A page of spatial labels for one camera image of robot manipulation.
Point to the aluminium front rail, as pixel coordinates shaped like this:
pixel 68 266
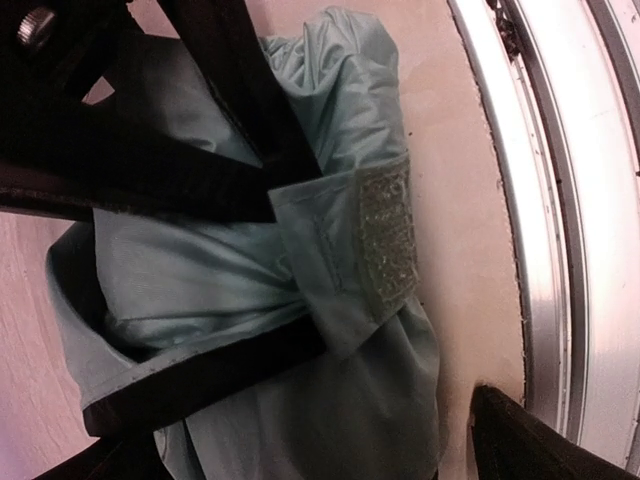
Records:
pixel 559 81

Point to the mint green folding umbrella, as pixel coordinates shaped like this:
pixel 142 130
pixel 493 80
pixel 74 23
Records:
pixel 133 294

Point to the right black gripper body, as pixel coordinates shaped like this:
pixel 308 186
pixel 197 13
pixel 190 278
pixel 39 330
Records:
pixel 52 54

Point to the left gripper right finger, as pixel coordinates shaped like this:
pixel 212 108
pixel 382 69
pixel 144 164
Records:
pixel 510 443

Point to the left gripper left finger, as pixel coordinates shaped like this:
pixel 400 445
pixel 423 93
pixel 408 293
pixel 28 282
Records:
pixel 125 420

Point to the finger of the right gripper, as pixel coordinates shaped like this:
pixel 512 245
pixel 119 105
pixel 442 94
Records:
pixel 179 179
pixel 221 38

